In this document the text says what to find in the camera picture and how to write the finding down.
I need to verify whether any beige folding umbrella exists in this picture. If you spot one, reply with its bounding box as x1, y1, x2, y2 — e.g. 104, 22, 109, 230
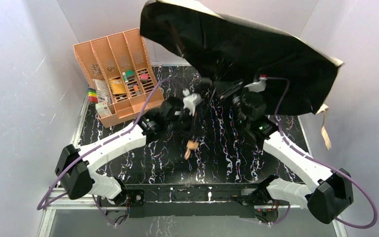
139, 0, 344, 160

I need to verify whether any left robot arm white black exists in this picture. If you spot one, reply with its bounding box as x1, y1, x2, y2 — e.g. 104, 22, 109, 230
55, 93, 202, 205

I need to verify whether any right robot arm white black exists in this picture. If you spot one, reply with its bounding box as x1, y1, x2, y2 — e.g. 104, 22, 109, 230
214, 80, 353, 224

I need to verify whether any pink black eraser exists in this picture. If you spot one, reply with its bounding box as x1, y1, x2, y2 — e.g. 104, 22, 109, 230
139, 73, 150, 83

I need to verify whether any green white glue stick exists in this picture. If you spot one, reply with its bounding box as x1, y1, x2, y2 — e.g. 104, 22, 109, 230
122, 72, 128, 83

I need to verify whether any yellow notebook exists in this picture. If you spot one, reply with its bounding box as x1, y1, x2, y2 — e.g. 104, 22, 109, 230
109, 77, 127, 95

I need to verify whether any white red small box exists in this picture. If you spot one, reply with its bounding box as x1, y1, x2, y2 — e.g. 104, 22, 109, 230
95, 102, 112, 118

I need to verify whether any orange plastic file organizer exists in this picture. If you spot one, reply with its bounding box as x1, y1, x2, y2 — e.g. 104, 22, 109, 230
73, 28, 164, 128

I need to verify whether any white paper card pack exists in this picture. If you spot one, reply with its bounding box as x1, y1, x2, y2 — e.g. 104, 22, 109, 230
93, 79, 110, 95

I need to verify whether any colourful marker set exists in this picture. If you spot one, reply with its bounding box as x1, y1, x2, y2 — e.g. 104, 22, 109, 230
87, 87, 98, 104

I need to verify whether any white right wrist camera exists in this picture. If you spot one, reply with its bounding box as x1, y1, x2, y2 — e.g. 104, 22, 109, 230
244, 75, 267, 93

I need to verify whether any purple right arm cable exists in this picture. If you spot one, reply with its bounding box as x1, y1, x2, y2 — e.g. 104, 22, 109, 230
258, 76, 379, 230

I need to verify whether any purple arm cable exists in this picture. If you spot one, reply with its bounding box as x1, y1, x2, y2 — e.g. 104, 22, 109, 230
37, 77, 174, 226
258, 76, 379, 230

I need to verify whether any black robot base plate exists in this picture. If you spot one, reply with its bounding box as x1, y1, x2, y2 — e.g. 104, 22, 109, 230
96, 183, 292, 219

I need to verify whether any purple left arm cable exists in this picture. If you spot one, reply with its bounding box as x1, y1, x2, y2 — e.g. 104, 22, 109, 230
37, 77, 174, 226

